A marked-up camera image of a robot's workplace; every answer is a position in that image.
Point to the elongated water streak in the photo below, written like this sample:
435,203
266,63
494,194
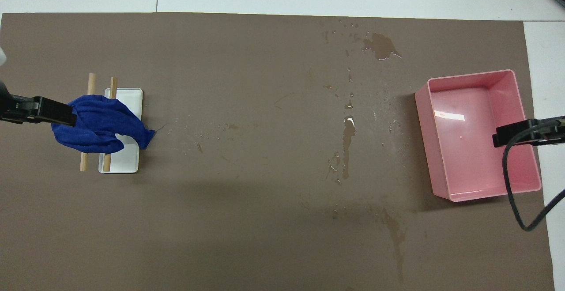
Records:
348,143

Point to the pink plastic bin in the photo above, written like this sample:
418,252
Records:
472,149

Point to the blue towel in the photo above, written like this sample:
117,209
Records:
99,121

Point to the wide water puddle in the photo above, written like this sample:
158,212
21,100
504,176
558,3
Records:
380,46

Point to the brown table mat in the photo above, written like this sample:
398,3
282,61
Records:
242,83

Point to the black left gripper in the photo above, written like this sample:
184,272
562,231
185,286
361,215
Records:
6,103

